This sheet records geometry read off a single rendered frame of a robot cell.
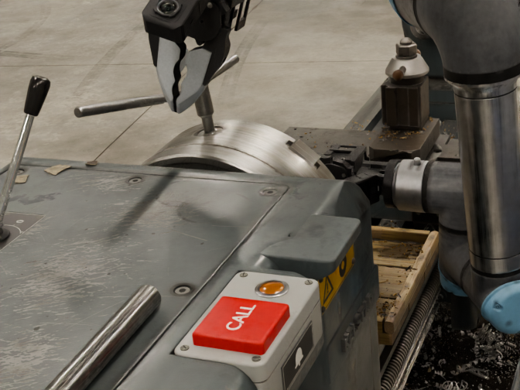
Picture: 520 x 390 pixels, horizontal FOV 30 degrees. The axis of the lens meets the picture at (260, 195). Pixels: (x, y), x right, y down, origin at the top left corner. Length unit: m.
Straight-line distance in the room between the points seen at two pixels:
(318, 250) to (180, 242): 0.13
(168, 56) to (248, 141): 0.20
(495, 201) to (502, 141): 0.08
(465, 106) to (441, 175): 0.21
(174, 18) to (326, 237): 0.26
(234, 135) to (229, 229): 0.31
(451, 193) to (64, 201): 0.57
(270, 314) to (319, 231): 0.17
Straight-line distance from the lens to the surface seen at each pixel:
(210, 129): 1.24
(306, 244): 0.89
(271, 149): 1.21
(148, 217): 0.98
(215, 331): 0.75
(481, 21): 1.15
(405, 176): 1.39
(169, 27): 0.95
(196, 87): 1.06
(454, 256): 1.40
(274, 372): 0.75
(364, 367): 1.09
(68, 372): 0.72
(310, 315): 0.81
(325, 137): 1.93
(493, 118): 1.19
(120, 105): 1.08
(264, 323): 0.75
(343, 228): 0.92
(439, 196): 1.38
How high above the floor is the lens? 1.66
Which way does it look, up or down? 24 degrees down
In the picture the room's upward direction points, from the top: 6 degrees counter-clockwise
